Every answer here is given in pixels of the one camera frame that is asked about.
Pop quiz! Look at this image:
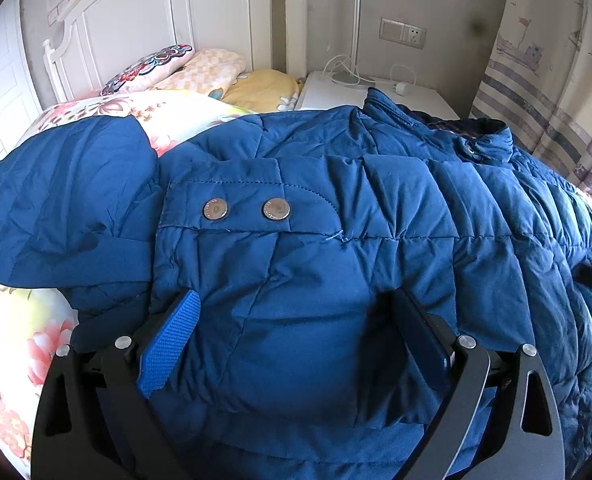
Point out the printed striped curtain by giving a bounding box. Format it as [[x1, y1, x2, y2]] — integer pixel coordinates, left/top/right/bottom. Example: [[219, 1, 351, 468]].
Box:
[[468, 0, 592, 196]]

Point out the floral quilt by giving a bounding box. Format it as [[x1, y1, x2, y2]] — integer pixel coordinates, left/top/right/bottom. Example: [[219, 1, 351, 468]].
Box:
[[0, 89, 257, 480]]

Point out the white wooden headboard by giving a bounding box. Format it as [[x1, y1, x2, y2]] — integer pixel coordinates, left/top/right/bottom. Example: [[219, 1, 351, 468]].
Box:
[[43, 0, 287, 103]]

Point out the blue down jacket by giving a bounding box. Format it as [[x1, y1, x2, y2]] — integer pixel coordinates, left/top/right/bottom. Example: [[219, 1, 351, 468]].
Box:
[[0, 87, 592, 480]]

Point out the yellow pillow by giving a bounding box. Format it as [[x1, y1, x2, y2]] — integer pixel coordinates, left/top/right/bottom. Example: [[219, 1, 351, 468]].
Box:
[[223, 69, 301, 113]]

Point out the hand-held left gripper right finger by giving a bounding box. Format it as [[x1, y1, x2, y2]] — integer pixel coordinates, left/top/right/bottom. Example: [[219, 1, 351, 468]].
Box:
[[393, 287, 567, 480]]

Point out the pink checkered pillow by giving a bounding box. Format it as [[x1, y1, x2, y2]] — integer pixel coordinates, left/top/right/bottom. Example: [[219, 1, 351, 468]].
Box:
[[151, 49, 247, 95]]

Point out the wall socket panel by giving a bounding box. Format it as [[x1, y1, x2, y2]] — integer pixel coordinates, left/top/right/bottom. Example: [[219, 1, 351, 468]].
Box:
[[379, 17, 427, 50]]

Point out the white cable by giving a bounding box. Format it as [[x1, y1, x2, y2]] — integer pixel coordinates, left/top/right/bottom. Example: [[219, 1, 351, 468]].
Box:
[[321, 55, 411, 91]]

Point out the white wardrobe door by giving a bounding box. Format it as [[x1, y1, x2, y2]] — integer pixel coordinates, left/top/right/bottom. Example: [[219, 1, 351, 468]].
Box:
[[0, 0, 41, 136]]

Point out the white nightstand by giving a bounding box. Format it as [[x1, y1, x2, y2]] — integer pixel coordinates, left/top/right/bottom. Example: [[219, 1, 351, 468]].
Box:
[[295, 71, 461, 121]]

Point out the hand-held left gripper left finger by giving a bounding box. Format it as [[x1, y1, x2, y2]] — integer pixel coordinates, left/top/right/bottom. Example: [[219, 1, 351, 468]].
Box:
[[32, 287, 201, 480]]

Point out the white pole lamp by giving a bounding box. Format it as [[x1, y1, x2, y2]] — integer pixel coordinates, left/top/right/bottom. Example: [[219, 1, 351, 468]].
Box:
[[330, 0, 374, 87]]

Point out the embroidered floral pillow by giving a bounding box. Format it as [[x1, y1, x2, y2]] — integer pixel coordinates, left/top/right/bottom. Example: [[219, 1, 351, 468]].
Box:
[[100, 44, 195, 97]]

